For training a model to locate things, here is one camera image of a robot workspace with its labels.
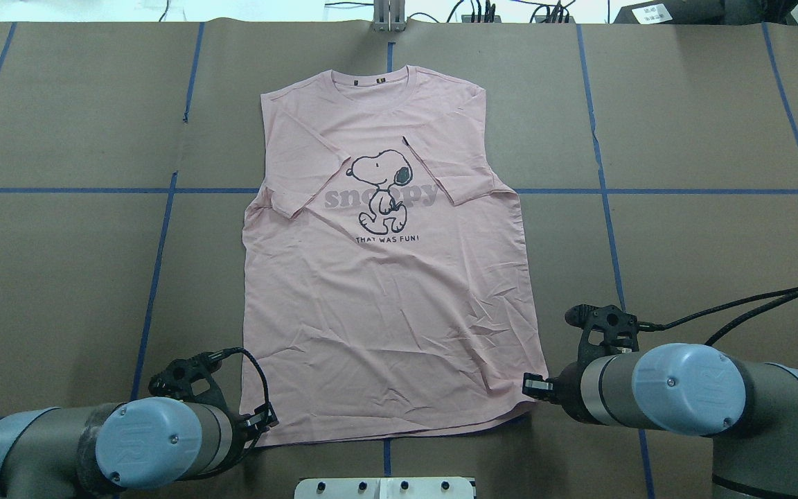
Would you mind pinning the aluminium frame post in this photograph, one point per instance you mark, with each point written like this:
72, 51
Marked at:
389, 16

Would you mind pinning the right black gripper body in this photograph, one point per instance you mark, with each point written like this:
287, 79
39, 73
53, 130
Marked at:
569, 387

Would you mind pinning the pink Snoopy t-shirt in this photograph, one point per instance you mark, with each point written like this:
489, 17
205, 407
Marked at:
387, 284

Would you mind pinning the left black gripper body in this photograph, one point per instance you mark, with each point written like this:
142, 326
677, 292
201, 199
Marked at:
240, 430

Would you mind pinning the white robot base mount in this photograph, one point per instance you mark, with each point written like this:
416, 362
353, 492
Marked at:
388, 487

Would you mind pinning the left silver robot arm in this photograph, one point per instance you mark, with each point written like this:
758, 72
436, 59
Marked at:
184, 431

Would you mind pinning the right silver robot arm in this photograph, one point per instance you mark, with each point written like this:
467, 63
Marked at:
748, 409

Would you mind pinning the black electronics box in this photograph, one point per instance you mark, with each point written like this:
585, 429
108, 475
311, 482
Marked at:
721, 13

